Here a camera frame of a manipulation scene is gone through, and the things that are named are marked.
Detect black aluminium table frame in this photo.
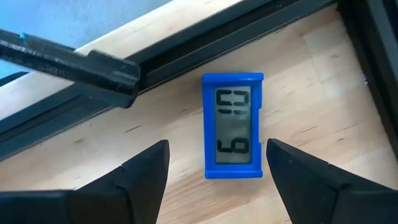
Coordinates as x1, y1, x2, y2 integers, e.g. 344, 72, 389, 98
0, 0, 398, 161

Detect black curved bracket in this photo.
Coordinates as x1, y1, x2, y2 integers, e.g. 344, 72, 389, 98
0, 29, 141, 109

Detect blue digital clock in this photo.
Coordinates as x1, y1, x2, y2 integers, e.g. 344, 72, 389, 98
201, 72, 264, 180

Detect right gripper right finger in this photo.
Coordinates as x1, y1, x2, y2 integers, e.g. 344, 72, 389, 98
266, 139, 398, 224

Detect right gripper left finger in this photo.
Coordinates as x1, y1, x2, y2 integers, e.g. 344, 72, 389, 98
0, 139, 170, 224

